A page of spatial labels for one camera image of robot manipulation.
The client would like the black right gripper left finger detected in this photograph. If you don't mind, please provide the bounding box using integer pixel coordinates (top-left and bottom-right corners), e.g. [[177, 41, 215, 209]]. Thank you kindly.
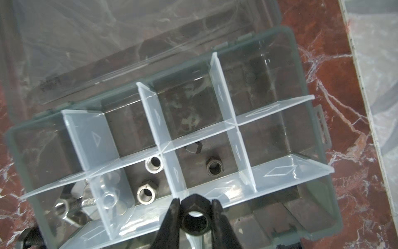
[[150, 198, 181, 249]]

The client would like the black hex nut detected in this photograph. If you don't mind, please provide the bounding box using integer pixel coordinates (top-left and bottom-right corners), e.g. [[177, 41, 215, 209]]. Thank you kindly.
[[180, 194, 212, 236], [206, 157, 224, 177]]

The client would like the silver hex nut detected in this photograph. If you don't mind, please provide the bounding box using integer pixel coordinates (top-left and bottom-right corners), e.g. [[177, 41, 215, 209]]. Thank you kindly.
[[145, 156, 164, 174], [136, 181, 158, 205]]

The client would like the clear plastic organizer box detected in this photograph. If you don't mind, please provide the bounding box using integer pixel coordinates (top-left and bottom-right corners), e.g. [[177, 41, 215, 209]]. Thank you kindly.
[[1, 1, 343, 249]]

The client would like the black hex nut apart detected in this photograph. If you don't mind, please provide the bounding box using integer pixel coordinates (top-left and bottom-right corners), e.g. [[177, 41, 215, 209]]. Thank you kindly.
[[185, 141, 203, 154]]

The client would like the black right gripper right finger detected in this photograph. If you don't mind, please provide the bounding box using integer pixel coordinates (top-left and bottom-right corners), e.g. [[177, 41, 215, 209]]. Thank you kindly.
[[211, 199, 243, 249]]

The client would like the silver wing nut in box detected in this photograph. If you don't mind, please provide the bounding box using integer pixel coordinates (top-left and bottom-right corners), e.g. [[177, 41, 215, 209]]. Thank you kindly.
[[53, 194, 92, 228]]

